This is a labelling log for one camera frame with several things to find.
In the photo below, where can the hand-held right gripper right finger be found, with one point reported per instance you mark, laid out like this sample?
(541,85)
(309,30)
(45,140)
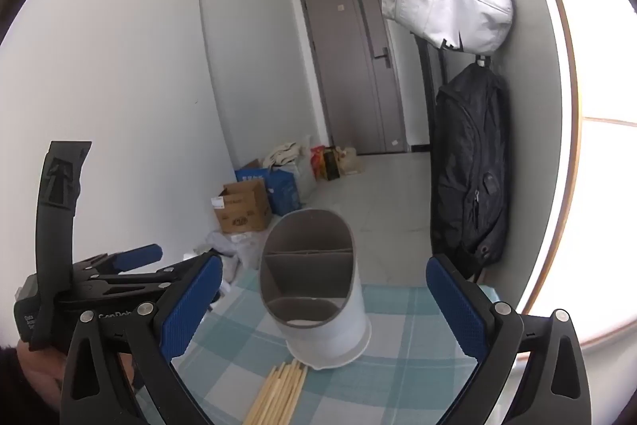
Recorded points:
(455,305)

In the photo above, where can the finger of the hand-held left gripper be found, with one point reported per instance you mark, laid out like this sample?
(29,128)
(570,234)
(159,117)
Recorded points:
(149,279)
(137,256)

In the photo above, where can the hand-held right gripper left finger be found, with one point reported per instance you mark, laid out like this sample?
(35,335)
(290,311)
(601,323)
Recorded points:
(191,305)

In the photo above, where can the bundle of wooden chopsticks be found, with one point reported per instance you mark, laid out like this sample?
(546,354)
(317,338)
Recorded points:
(276,397)

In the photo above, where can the white utensil holder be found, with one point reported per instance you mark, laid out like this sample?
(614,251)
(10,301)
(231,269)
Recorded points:
(328,325)

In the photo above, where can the person's left forearm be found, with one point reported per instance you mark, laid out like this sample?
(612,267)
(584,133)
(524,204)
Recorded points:
(15,395)

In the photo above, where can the person's left hand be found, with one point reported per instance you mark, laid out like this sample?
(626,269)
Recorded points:
(40,375)

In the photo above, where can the teal checked tablecloth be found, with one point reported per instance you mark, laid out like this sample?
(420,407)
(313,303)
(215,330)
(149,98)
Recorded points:
(239,340)

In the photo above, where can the grey plastic bag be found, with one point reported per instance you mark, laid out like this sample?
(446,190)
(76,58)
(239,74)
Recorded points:
(229,250)

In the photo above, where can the brown cardboard box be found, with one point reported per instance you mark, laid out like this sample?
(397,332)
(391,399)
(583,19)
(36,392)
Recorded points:
(244,211)

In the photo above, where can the black backpack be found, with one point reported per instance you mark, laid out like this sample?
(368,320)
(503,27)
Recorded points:
(468,166)

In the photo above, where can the blue cardboard box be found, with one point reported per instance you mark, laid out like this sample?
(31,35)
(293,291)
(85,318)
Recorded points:
(283,193)

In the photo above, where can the white storage bag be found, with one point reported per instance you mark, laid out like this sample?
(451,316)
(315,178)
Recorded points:
(304,178)

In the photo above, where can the beige paper bag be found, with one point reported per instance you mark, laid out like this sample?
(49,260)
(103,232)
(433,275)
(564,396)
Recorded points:
(349,162)

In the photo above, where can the beige cloth bag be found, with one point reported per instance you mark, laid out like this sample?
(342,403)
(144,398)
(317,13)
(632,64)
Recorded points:
(286,152)

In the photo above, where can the yellow red bags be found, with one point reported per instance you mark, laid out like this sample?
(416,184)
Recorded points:
(331,167)

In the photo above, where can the red bag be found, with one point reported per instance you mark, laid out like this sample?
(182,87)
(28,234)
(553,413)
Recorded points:
(317,154)

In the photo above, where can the grey door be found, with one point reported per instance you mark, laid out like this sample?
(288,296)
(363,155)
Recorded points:
(343,71)

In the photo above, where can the wall hook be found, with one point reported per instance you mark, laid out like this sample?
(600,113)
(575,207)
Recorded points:
(481,60)

